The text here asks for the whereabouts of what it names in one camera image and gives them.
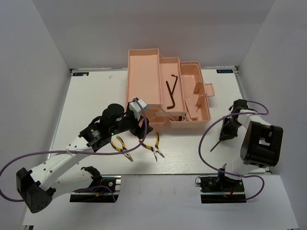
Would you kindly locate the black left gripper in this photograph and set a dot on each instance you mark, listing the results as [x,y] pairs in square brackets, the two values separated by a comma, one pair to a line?
[137,130]

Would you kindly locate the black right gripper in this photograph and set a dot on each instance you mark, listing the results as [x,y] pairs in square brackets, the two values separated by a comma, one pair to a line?
[229,134]

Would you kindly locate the brown hex key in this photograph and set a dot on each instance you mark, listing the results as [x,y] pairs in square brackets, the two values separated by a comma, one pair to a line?
[215,145]
[176,78]
[171,97]

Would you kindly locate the yellow needle-nose pliers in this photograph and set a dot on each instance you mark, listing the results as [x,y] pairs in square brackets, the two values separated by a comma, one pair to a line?
[122,148]

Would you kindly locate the pink plastic toolbox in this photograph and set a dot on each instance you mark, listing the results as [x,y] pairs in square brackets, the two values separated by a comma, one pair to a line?
[147,74]

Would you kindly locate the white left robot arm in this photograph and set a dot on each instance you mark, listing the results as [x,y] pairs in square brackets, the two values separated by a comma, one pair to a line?
[43,183]

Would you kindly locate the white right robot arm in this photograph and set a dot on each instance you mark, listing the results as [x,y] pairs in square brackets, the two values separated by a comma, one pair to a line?
[261,145]

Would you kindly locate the XDOF logo label right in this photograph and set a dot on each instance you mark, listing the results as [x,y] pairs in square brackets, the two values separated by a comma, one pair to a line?
[222,71]

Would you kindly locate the xdof logo label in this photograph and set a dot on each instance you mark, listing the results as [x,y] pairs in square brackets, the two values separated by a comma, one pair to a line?
[222,71]
[80,74]

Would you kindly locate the XDOF logo label left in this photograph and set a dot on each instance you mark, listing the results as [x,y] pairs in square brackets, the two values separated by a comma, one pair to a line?
[80,74]

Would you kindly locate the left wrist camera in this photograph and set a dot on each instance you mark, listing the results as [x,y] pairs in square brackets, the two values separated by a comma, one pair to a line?
[138,107]

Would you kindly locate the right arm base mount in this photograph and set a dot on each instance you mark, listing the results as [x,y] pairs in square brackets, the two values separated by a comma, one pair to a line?
[220,190]

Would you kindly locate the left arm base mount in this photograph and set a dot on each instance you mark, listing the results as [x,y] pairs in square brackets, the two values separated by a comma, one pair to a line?
[106,191]

